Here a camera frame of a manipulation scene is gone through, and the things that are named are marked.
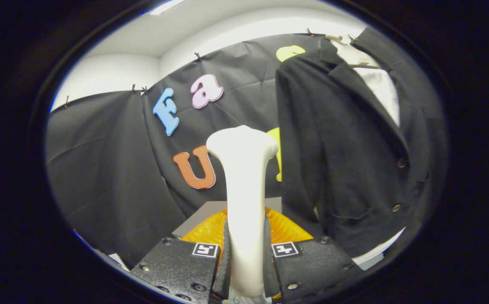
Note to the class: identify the white vertical ironing board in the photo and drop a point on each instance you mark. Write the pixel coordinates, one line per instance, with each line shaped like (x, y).
(386, 90)

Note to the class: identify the black blazer jacket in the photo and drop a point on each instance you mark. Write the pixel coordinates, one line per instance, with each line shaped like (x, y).
(346, 147)

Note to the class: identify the black backdrop cloth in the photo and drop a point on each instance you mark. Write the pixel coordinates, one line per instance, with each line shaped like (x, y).
(101, 169)

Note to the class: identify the white plastic clothes hanger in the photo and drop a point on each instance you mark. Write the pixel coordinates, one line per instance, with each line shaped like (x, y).
(352, 52)

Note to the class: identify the row of small cloth clips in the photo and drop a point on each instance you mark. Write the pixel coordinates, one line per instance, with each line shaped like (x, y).
(198, 56)

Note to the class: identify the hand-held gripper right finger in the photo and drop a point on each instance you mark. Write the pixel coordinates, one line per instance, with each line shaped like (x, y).
(270, 270)

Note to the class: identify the white garment steamer head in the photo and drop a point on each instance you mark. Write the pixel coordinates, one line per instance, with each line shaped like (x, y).
(244, 190)

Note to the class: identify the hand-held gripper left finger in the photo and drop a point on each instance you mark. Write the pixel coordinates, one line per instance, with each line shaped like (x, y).
(225, 270)

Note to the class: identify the grey filing cabinet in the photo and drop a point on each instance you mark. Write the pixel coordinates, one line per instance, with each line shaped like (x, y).
(204, 209)

